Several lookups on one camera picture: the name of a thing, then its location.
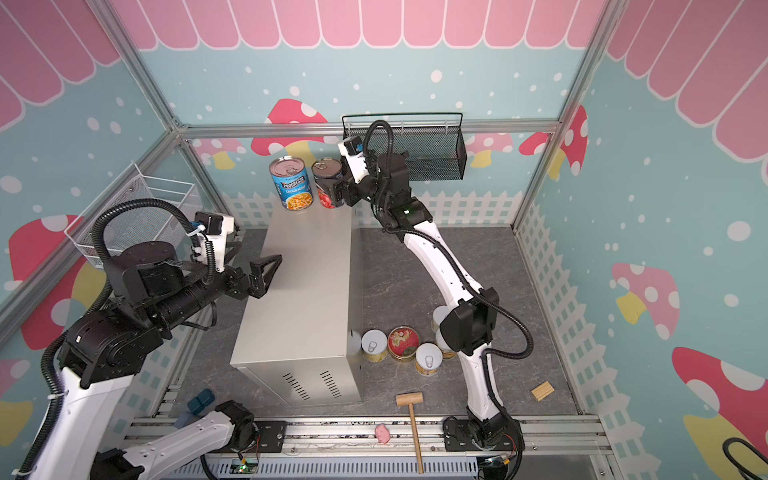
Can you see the green yellow white lid can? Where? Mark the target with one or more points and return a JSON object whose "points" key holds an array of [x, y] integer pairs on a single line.
{"points": [[438, 316]]}

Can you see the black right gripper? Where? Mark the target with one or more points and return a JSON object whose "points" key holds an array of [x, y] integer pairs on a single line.
{"points": [[349, 182]]}

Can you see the white wire mesh basket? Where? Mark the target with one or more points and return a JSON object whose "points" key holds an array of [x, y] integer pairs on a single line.
{"points": [[136, 226]]}

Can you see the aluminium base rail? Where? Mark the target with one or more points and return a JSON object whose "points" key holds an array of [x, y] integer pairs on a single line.
{"points": [[555, 447]]}

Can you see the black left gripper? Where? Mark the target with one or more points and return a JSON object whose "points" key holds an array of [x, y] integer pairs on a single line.
{"points": [[258, 284]]}

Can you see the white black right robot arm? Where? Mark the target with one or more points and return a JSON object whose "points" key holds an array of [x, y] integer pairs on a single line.
{"points": [[374, 172]]}

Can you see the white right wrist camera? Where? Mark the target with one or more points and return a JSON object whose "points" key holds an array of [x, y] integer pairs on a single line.
{"points": [[351, 149]]}

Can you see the small wooden block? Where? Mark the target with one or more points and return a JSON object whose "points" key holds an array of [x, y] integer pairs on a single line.
{"points": [[542, 391]]}

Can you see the black wire mesh basket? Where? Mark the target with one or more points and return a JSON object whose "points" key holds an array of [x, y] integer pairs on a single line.
{"points": [[432, 142]]}

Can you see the teal small block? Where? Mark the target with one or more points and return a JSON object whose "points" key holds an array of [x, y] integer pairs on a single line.
{"points": [[199, 403]]}

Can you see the white lid small can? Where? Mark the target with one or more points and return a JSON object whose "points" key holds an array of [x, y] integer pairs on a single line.
{"points": [[440, 341]]}

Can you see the red lid flat tin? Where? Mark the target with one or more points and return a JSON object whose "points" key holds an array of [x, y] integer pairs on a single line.
{"points": [[402, 343]]}

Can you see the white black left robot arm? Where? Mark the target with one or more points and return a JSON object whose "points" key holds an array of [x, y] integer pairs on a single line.
{"points": [[148, 293]]}

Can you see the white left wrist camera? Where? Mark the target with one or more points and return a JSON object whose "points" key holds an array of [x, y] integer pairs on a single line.
{"points": [[212, 231]]}

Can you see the grey metal cabinet counter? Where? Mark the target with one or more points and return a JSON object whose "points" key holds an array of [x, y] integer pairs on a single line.
{"points": [[301, 341]]}

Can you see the blue chicken noodle soup can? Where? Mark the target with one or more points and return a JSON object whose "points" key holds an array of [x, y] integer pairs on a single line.
{"points": [[292, 183]]}

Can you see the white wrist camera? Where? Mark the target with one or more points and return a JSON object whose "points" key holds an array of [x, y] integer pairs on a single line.
{"points": [[212, 231], [351, 149]]}

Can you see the yellow can silver lid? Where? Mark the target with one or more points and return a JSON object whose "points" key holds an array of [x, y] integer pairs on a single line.
{"points": [[428, 359]]}

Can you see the pink eraser blob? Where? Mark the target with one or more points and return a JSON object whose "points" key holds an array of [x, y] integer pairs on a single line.
{"points": [[382, 434]]}

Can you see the dark chopped tomatoes can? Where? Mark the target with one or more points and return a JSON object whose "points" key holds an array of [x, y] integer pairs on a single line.
{"points": [[328, 175]]}

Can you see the wooden mallet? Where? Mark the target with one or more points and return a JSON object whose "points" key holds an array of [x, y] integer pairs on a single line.
{"points": [[410, 400]]}

